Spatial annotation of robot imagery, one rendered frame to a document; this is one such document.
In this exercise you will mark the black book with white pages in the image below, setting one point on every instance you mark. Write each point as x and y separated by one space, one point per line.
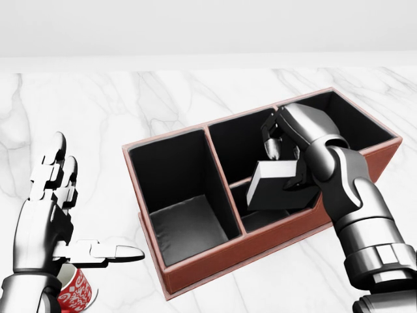
273 192

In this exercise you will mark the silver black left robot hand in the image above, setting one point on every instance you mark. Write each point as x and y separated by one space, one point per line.
32 225

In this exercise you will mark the red-brown desk caddy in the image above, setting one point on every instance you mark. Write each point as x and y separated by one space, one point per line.
192 208

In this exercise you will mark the red white patterned mug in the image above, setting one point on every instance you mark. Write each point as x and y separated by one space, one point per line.
76 290

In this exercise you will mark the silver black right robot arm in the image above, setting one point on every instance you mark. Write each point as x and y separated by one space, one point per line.
361 221

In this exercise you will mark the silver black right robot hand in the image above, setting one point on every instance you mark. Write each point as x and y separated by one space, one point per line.
303 130

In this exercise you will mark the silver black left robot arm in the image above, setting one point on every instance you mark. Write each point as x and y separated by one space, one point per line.
23 293

